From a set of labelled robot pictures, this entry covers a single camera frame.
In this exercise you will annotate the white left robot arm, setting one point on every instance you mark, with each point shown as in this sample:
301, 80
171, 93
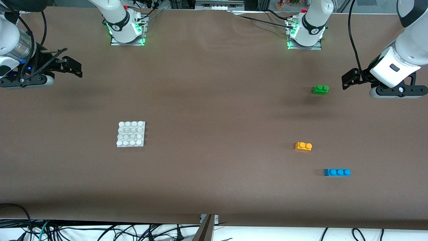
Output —
311, 23

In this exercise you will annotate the grey slanted beam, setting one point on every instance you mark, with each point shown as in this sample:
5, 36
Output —
204, 232

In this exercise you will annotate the yellow two-stud block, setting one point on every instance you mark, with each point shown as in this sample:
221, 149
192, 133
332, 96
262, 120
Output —
302, 147

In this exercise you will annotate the red orange plastic item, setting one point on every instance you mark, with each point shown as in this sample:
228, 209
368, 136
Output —
284, 4

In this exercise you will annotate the brown table cover sheet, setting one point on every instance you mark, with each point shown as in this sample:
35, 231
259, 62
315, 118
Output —
214, 83

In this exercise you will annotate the green two-stud block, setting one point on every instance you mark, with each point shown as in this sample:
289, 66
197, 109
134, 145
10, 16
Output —
320, 90

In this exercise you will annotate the blue three-stud block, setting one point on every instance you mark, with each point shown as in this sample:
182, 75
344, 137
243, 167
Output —
337, 172

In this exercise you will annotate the white studded base plate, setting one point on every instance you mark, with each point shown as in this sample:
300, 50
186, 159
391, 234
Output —
130, 134

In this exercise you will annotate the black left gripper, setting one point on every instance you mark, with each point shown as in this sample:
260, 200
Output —
363, 74

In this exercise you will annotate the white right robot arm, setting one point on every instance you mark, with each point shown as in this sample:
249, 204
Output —
117, 20

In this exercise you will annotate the grey metal frame rail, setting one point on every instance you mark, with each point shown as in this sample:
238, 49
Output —
219, 3

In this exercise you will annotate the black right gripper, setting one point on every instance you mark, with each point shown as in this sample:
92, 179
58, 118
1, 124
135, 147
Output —
40, 59

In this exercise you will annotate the small metal bracket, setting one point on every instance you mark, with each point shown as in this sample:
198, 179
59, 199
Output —
216, 219

